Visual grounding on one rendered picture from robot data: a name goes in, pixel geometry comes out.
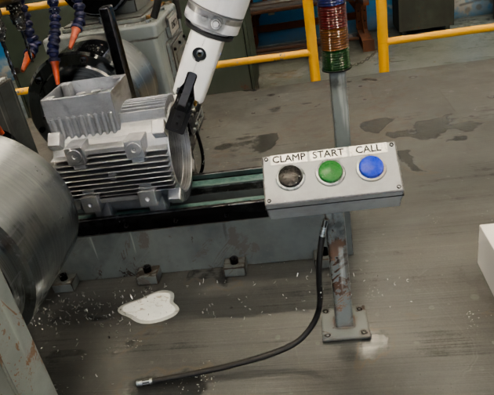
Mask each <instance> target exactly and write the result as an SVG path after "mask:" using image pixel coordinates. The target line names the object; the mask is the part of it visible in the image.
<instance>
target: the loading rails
mask: <svg viewBox="0 0 494 395"><path fill-rule="evenodd" d="M192 181H193V182H192V186H191V192H190V193H191V194H189V195H190V197H188V199H187V200H186V201H184V202H180V203H172V202H170V206H169V209H164V210H157V211H150V209H149V207H148V208H134V209H126V210H118V211H117V212H116V214H115V215H114V216H101V217H96V214H95V212H90V213H78V236H77V240H76V242H75V245H74V248H73V250H72V252H71V254H70V255H69V256H68V258H67V260H66V262H65V264H64V265H63V267H62V269H61V270H60V272H59V273H58V275H57V277H56V279H55V281H54V282H53V284H52V288H53V291H54V293H64V292H74V290H75V289H76V288H77V286H78V283H79V281H88V280H97V279H105V278H113V277H129V276H136V281H137V284H138V285H147V284H158V283H159V281H160V278H161V275H162V273H170V272H178V271H187V270H203V269H211V268H219V267H223V273H224V276H225V277H238V276H245V275H246V274H247V266H248V265H252V264H260V263H276V262H284V261H293V260H301V259H314V267H315V269H316V258H317V250H318V239H319V234H320V230H321V223H322V220H323V219H324V218H325V217H324V214H321V215H312V216H298V217H291V218H284V219H270V218H269V215H268V213H267V211H266V209H265V201H264V190H263V168H262V166H256V167H248V168H242V169H229V170H222V171H215V172H203V173H196V174H192ZM344 219H345V228H346V237H347V255H353V254H354V251H353V241H352V231H351V212H344Z"/></svg>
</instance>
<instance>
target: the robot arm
mask: <svg viewBox="0 0 494 395"><path fill-rule="evenodd" d="M250 1H251V0H188V2H187V6H186V9H185V11H184V15H185V17H186V20H185V22H184V23H185V24H186V25H187V26H188V27H189V28H190V29H191V31H190V34H189V36H188V39H187V43H186V45H185V49H184V51H183V55H182V58H181V61H180V66H179V69H178V72H177V75H176V80H175V84H174V87H173V91H174V93H175V94H176V93H177V95H176V100H175V103H174V104H173V105H172V108H171V111H170V113H169V117H168V120H167V122H166V125H165V128H166V129H168V130H170V131H173V132H176V133H179V134H181V135H183V134H184V133H185V130H186V128H187V124H188V122H189V119H190V116H191V113H192V109H191V108H192V106H193V104H194V100H196V101H198V103H203V101H204V99H205V96H206V93H207V92H208V89H209V86H210V83H211V81H212V77H213V74H214V71H215V69H216V65H217V63H218V60H219V58H220V55H221V53H222V50H223V45H224V42H232V41H233V38H234V36H237V35H238V32H239V30H240V28H241V25H242V22H243V20H244V17H245V14H246V11H247V9H248V7H249V3H250ZM188 73H189V74H188Z"/></svg>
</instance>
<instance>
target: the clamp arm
mask: <svg viewBox="0 0 494 395"><path fill-rule="evenodd" d="M99 13H100V17H99V18H98V20H99V23H100V24H103V28H104V33H105V36H106V39H107V44H108V47H109V50H110V54H111V59H112V62H113V64H114V70H115V73H116V75H119V74H126V77H127V80H128V83H129V88H130V92H131V97H132V99H133V98H136V93H135V89H134V86H133V80H132V78H131V74H130V71H129V65H128V62H127V59H126V56H125V50H124V47H123V44H122V39H121V35H120V32H119V29H118V23H117V20H116V17H115V14H114V8H113V5H103V6H102V7H100V8H99Z"/></svg>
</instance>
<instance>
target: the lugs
mask: <svg viewBox="0 0 494 395"><path fill-rule="evenodd" d="M165 125H166V121H165V119H157V120H152V121H151V134H152V135H153V136H154V138H155V139H157V138H163V137H168V129H166V128H165ZM64 142H65V139H64V135H63V134H62V133H60V132H53V133H48V140H47V147H48V148H49V149H51V150H52V151H55V150H63V149H64ZM192 172H194V159H193V158H192ZM168 199H169V200H170V201H171V202H172V203H180V202H184V198H183V190H182V189H181V188H175V189H173V190H168ZM74 202H75V204H76V208H77V211H78V213H84V209H83V207H82V203H81V201H80V200H74Z"/></svg>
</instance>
